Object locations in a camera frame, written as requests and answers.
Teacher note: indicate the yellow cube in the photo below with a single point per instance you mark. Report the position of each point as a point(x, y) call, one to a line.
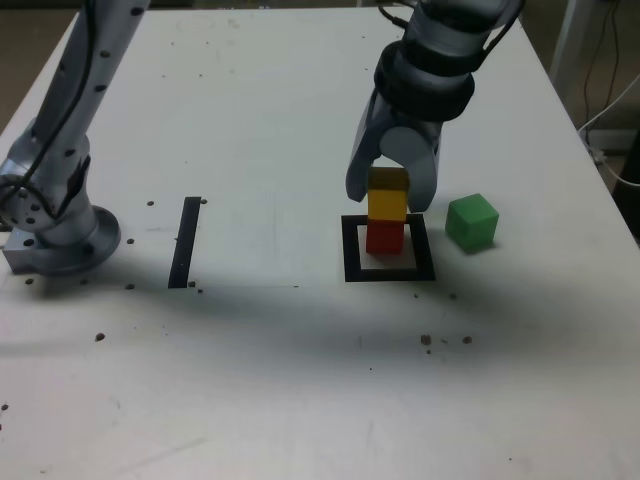
point(386, 205)

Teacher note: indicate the black tape strip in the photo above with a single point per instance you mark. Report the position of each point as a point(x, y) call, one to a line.
point(182, 250)

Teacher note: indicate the black tape square outline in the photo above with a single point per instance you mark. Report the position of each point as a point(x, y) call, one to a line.
point(390, 275)

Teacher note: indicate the white metal post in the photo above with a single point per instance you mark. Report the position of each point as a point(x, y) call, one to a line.
point(567, 35)

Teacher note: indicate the green cube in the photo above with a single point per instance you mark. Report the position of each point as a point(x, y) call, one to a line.
point(470, 222)

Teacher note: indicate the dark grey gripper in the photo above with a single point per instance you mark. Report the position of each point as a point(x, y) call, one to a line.
point(430, 127)

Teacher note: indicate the red cube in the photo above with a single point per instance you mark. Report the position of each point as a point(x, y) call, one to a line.
point(384, 239)

